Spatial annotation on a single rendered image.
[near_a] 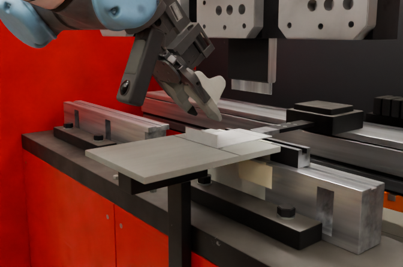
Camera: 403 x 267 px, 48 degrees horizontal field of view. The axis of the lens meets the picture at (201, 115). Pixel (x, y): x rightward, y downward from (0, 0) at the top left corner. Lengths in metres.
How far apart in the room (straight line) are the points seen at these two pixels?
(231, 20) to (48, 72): 0.86
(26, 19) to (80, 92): 1.02
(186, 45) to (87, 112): 0.70
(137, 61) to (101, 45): 0.93
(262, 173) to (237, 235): 0.12
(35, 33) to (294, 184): 0.44
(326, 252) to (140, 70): 0.37
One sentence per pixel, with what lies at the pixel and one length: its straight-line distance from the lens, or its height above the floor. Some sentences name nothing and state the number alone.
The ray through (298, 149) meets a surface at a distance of 0.75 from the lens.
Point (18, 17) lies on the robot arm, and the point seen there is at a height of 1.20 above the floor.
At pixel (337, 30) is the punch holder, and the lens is 0.65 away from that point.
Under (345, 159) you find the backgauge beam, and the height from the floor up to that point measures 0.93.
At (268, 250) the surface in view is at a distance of 0.69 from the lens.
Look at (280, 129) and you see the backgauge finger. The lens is 0.87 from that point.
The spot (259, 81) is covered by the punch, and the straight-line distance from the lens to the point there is 0.79.
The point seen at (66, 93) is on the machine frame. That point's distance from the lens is 1.55.
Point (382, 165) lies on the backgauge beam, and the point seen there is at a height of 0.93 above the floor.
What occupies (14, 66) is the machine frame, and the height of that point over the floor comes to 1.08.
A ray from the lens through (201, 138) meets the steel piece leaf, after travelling 0.77.
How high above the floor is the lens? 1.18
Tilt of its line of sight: 10 degrees down
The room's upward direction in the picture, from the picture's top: straight up
